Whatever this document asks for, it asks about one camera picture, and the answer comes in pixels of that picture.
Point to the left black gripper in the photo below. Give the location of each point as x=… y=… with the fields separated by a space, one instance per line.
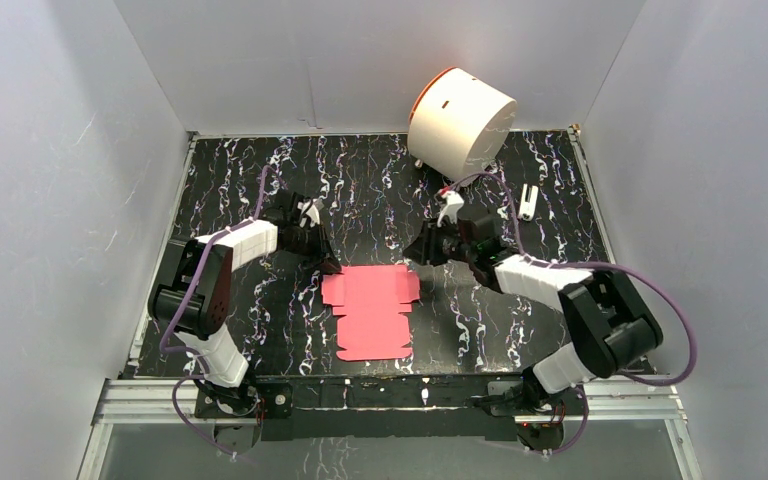
x=314 y=240

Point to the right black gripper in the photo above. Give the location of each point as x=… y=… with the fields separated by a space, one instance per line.
x=424 y=249

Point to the pink paper box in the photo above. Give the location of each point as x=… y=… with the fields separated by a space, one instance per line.
x=372 y=304

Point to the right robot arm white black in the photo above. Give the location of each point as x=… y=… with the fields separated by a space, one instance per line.
x=609 y=324

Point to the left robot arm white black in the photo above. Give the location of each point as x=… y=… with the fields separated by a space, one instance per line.
x=191 y=292

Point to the small white plastic clip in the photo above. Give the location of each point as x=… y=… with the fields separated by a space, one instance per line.
x=528 y=202

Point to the white cylindrical container orange rim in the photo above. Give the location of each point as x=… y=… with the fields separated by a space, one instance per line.
x=459 y=123

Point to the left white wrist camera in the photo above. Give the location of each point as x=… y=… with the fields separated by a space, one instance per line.
x=310 y=212

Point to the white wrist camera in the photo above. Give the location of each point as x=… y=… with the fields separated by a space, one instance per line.
x=310 y=212
x=450 y=202

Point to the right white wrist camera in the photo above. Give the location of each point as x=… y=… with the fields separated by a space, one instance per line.
x=450 y=202

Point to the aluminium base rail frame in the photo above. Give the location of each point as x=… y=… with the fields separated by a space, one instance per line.
x=289 y=408

